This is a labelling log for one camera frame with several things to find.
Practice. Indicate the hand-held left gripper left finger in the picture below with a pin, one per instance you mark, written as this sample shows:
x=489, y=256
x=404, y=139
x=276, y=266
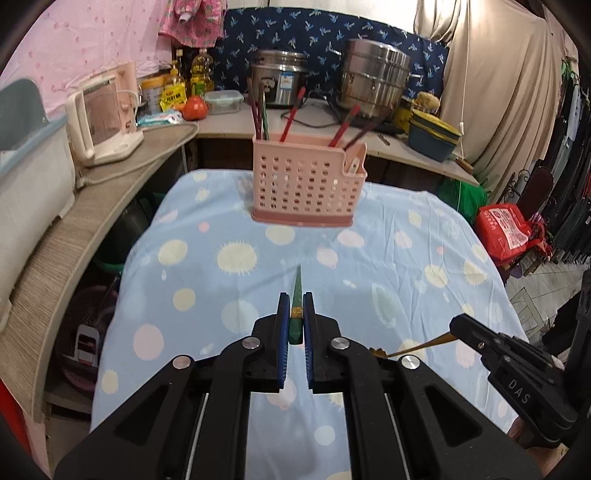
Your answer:
x=282, y=344

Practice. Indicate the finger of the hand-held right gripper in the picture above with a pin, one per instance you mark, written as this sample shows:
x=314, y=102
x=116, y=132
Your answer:
x=471, y=333

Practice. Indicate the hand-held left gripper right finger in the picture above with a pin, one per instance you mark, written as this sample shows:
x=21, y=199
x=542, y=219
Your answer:
x=310, y=344

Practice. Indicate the gold flower spoon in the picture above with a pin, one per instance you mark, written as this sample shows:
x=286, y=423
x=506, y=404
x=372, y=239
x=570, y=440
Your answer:
x=425, y=345

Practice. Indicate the green chopstick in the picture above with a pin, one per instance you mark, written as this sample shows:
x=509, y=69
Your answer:
x=265, y=115
x=297, y=295

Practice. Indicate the pink plastic utensil holder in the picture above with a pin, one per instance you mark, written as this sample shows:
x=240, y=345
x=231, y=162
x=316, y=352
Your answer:
x=300, y=184

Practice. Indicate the dark brown chopstick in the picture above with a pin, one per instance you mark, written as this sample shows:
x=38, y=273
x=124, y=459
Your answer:
x=367, y=133

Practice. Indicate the dark red gold-banded chopstick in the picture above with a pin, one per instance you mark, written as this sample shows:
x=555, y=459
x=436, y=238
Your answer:
x=254, y=110

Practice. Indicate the person's right forearm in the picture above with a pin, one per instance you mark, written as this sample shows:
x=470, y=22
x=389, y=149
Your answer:
x=545, y=457

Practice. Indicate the blue dotted tablecloth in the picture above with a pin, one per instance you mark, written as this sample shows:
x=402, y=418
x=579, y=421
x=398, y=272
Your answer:
x=194, y=286

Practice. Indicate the red shopping bag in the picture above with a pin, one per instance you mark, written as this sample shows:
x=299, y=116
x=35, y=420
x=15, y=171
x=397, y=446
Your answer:
x=505, y=230

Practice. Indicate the green plastic bag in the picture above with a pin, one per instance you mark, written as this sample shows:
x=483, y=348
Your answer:
x=461, y=201

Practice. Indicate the dark metal chair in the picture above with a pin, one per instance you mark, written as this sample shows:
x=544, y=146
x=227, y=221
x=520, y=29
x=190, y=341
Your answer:
x=538, y=187

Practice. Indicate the dark pot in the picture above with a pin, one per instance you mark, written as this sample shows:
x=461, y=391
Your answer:
x=131, y=230

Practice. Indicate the green plastic bucket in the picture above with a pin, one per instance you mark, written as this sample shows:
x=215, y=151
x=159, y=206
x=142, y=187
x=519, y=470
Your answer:
x=108, y=268

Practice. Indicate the blue lunch box yellow lid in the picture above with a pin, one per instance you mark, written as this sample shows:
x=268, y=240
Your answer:
x=434, y=138

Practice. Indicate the hanging dark clothes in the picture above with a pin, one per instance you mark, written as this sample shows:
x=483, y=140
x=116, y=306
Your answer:
x=570, y=161

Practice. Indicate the pink plastic basket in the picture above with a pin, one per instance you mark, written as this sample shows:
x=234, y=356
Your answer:
x=76, y=309

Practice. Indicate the black induction cooker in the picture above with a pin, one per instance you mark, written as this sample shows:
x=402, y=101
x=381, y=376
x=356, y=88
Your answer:
x=392, y=123

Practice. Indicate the yellow jar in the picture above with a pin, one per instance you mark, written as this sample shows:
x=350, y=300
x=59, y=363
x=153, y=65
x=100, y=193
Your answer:
x=405, y=115

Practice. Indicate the brown loofah sponge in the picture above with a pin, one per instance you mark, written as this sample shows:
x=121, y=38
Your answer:
x=428, y=101

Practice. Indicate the wooden counter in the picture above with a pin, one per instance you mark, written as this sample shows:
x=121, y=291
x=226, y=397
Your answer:
x=69, y=240

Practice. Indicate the clear plastic food container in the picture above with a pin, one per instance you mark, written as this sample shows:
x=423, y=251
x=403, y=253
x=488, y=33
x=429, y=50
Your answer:
x=224, y=102

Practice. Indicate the red tomato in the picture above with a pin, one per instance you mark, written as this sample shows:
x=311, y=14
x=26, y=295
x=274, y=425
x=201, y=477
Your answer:
x=195, y=108

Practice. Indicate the beige curtain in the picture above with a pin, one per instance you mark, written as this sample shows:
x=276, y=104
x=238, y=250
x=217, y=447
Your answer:
x=498, y=83

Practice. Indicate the wet wipes packet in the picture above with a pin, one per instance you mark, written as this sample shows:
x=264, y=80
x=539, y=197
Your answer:
x=159, y=119

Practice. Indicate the steel rice cooker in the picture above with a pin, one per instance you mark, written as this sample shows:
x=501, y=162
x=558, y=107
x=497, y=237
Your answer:
x=281, y=78

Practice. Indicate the yellow seasoning packet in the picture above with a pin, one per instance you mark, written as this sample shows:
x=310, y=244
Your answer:
x=171, y=100

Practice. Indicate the stainless steel steamer pot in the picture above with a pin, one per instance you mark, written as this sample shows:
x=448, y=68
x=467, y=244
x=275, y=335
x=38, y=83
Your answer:
x=374, y=78

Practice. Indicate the gold milk powder tin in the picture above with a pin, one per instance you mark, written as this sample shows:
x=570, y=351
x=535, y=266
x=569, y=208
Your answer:
x=152, y=94

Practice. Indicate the red plastic basin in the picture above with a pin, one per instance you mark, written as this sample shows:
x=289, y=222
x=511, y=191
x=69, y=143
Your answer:
x=11, y=424

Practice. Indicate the large cooking oil bottle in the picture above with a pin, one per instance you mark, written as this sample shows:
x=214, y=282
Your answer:
x=202, y=71

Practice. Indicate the pink cream electric kettle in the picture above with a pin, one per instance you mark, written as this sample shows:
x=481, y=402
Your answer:
x=106, y=120

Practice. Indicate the small yellow oil bottle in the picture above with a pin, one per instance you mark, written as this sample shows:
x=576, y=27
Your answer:
x=176, y=78

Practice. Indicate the white grey plastic bin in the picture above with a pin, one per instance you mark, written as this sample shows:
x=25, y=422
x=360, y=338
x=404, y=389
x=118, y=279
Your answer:
x=27, y=207

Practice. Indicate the pink floral garment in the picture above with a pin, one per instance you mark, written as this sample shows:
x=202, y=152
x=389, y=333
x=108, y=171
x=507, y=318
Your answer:
x=194, y=21

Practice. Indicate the blue printed wall cloth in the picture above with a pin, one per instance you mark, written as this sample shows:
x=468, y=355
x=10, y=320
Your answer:
x=323, y=32

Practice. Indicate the pink dotted wall cloth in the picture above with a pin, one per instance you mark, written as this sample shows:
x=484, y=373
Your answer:
x=69, y=41

